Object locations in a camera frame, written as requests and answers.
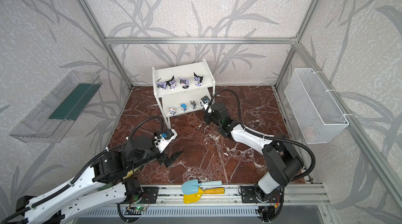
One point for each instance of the purple pale figurine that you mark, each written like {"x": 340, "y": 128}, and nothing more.
{"x": 184, "y": 83}

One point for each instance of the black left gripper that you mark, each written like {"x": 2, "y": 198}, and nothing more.
{"x": 165, "y": 157}

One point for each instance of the black eared purple figurine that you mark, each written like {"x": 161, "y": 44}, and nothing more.
{"x": 161, "y": 85}

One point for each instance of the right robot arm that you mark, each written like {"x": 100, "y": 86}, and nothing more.
{"x": 287, "y": 160}

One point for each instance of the aluminium cage frame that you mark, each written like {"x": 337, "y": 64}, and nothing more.
{"x": 385, "y": 173}

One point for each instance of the green circuit board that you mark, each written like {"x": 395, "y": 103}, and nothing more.
{"x": 135, "y": 210}

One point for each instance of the pink item in basket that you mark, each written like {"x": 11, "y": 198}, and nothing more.
{"x": 309, "y": 133}

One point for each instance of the brown plastic toy rake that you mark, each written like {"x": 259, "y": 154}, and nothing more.
{"x": 262, "y": 169}

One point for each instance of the clear plastic wall tray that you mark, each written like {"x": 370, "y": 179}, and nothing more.
{"x": 53, "y": 117}

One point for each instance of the yellow toy shovel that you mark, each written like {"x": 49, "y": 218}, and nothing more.
{"x": 192, "y": 198}

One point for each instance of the white two-tier metal shelf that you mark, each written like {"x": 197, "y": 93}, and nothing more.
{"x": 174, "y": 98}

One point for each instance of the blue-capped small figurine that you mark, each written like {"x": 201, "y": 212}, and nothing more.
{"x": 183, "y": 107}

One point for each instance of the light blue toy shovel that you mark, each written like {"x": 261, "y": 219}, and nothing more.
{"x": 192, "y": 186}

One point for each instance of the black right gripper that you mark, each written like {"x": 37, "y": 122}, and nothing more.
{"x": 208, "y": 116}

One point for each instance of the black-headed purple figurine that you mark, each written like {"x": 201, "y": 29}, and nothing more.
{"x": 171, "y": 83}

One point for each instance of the white wire mesh basket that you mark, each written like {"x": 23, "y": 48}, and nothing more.
{"x": 313, "y": 105}

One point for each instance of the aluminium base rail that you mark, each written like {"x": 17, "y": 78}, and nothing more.
{"x": 229, "y": 195}

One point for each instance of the grey blue small figurine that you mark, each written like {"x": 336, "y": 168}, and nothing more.
{"x": 193, "y": 104}

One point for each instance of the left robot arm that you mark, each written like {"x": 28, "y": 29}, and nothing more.
{"x": 104, "y": 180}

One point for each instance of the pink white small figurine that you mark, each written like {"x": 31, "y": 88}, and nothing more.
{"x": 172, "y": 111}

